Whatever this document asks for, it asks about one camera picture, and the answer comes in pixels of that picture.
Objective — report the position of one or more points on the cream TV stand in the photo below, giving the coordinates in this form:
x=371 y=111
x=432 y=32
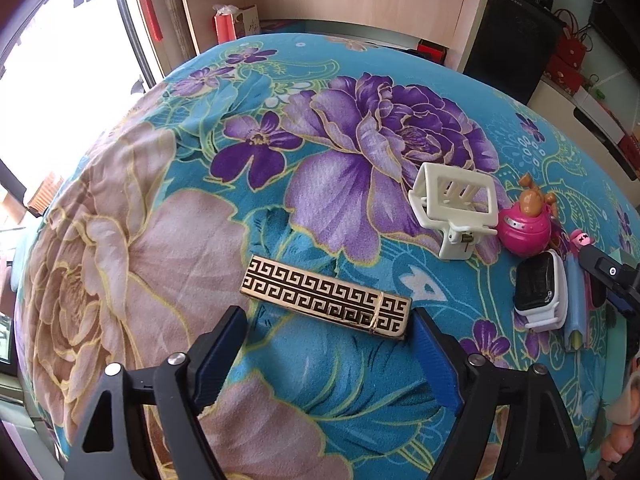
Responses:
x=560 y=111

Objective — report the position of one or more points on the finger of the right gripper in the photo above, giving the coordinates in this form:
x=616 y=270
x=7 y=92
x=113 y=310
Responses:
x=621 y=280

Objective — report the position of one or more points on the red gift box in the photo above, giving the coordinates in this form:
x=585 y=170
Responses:
x=563 y=75

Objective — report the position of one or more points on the cream hair claw clip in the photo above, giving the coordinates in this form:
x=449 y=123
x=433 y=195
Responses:
x=462 y=204

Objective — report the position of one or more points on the gold black patterned lighter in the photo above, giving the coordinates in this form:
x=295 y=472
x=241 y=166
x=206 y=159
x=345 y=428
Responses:
x=328 y=299

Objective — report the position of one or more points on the floral blue tablecloth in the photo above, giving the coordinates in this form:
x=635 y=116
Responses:
x=302 y=149

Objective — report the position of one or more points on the white smartwatch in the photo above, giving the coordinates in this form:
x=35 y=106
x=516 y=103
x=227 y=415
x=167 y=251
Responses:
x=541 y=294

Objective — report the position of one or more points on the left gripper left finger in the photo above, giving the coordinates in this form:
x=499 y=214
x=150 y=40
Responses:
x=113 y=442

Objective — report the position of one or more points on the pink blue smartwatch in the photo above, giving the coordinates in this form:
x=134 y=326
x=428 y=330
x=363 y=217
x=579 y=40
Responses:
x=579 y=295

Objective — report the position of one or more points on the red gift bag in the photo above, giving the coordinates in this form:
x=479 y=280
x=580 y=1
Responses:
x=571 y=47

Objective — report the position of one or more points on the pink dog figurine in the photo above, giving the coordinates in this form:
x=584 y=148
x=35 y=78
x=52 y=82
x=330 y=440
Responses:
x=525 y=228

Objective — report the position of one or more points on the red hanging decoration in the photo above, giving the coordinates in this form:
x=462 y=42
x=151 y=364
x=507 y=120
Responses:
x=147 y=0

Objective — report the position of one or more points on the black cabinet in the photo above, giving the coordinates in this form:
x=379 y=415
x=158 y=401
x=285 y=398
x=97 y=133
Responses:
x=513 y=46

